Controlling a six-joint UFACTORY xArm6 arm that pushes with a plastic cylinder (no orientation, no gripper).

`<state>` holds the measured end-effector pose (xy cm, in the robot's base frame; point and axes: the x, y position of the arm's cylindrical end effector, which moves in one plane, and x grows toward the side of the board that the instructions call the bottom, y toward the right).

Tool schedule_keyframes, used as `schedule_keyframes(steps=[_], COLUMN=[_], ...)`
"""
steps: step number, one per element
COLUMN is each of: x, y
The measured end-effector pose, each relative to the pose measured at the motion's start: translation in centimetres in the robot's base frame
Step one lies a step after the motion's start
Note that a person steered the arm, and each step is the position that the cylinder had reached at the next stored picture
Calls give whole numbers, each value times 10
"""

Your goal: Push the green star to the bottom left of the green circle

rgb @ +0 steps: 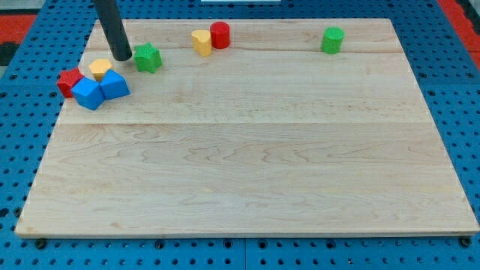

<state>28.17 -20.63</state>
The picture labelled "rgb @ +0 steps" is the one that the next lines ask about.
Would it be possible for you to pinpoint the green star block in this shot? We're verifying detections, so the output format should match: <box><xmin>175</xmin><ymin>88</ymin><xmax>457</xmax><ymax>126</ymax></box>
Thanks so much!
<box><xmin>133</xmin><ymin>42</ymin><xmax>162</xmax><ymax>74</ymax></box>

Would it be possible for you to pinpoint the red star block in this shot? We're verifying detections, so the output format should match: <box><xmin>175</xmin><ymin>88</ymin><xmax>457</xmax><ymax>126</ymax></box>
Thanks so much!
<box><xmin>56</xmin><ymin>67</ymin><xmax>84</xmax><ymax>98</ymax></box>

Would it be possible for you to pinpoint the light wooden board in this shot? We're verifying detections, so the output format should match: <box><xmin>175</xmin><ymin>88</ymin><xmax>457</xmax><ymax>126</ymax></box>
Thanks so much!
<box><xmin>15</xmin><ymin>18</ymin><xmax>479</xmax><ymax>239</ymax></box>

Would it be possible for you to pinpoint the yellow heart block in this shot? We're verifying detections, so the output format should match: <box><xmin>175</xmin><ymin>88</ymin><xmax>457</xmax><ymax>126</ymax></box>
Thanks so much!
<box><xmin>190</xmin><ymin>29</ymin><xmax>212</xmax><ymax>57</ymax></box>

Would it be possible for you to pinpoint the red cylinder block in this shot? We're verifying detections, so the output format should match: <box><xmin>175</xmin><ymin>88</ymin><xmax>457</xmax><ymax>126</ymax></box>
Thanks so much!
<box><xmin>210</xmin><ymin>21</ymin><xmax>230</xmax><ymax>49</ymax></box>

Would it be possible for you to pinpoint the green cylinder block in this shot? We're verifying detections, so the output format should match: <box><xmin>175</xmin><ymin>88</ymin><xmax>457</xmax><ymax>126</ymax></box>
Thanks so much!
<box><xmin>321</xmin><ymin>27</ymin><xmax>345</xmax><ymax>55</ymax></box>

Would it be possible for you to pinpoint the blue cube block right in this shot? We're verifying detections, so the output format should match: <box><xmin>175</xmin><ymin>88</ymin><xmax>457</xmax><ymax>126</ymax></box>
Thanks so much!
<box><xmin>100</xmin><ymin>69</ymin><xmax>131</xmax><ymax>100</ymax></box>

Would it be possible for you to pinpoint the blue cube block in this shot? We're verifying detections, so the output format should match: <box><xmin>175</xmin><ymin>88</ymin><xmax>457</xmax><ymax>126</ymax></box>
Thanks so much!
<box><xmin>100</xmin><ymin>69</ymin><xmax>131</xmax><ymax>100</ymax></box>
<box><xmin>71</xmin><ymin>77</ymin><xmax>105</xmax><ymax>110</ymax></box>

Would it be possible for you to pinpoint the yellow pentagon block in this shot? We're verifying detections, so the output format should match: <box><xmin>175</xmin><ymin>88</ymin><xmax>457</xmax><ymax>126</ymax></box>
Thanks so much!
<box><xmin>88</xmin><ymin>58</ymin><xmax>113</xmax><ymax>82</ymax></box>

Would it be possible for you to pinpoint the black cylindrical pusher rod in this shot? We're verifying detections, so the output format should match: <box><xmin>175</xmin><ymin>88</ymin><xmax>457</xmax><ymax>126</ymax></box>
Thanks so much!
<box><xmin>93</xmin><ymin>0</ymin><xmax>132</xmax><ymax>62</ymax></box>

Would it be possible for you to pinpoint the blue cube block left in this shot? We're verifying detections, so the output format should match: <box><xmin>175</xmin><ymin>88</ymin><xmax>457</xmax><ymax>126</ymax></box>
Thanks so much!
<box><xmin>71</xmin><ymin>77</ymin><xmax>105</xmax><ymax>110</ymax></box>

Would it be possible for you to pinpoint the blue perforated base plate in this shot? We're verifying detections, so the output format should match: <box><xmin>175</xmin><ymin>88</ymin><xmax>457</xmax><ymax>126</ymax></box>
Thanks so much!
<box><xmin>1</xmin><ymin>0</ymin><xmax>479</xmax><ymax>269</ymax></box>

